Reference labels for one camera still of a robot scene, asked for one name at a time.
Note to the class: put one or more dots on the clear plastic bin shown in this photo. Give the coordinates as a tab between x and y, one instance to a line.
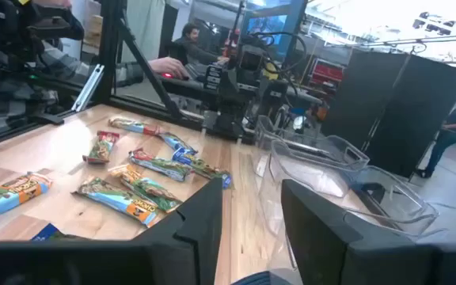
323	152
402	206
265	130

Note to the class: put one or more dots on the silver metal bracket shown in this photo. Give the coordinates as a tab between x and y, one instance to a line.
88	87

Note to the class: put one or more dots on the red tool cabinet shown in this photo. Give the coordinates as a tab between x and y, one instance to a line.
327	74

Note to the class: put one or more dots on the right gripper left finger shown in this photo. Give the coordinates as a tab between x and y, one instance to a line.
172	253

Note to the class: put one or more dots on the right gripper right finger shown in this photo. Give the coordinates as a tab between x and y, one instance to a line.
350	261

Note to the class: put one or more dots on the person's hand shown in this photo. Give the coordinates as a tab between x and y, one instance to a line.
168	66

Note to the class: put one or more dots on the black folding partition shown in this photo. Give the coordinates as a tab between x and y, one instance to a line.
394	107

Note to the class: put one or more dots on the blue-lit monitor screen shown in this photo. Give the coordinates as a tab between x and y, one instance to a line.
265	25

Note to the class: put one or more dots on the orange-ended granola bar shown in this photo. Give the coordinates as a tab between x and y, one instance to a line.
117	200
10	198
149	189

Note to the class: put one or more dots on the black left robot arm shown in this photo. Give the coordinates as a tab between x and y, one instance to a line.
232	95

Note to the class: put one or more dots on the red-ended granola bar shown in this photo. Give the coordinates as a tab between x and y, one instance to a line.
133	125
102	147
160	165

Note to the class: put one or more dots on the blue-ended granola bar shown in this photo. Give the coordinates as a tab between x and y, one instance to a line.
177	142
48	233
204	169

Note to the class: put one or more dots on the black aluminium station frame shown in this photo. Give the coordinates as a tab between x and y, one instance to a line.
109	47

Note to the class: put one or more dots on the person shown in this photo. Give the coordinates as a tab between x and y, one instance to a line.
73	67
190	45
455	126

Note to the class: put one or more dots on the red-lit computer mouse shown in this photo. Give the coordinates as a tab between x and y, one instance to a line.
172	76

